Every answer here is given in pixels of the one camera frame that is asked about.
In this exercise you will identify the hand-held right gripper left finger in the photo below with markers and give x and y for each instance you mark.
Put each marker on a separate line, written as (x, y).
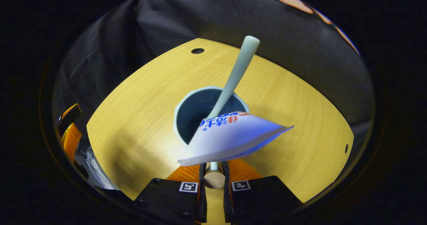
(166, 201)

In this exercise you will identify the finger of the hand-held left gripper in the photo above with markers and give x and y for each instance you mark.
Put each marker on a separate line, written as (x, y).
(70, 115)
(71, 141)

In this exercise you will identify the white plastic object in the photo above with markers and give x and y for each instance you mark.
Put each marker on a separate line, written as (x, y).
(98, 170)

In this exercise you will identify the black backdrop cloth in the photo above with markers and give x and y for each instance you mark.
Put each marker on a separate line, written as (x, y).
(200, 18)

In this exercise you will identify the white toothpaste tube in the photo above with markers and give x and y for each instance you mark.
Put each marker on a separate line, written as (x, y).
(230, 138)

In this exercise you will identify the pale green toothbrush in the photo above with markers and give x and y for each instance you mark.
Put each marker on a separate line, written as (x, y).
(238, 68)

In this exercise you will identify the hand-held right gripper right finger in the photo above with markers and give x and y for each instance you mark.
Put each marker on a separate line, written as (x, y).
(260, 198)

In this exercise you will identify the wooden desktop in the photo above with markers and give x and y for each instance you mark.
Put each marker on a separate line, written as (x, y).
(140, 111)

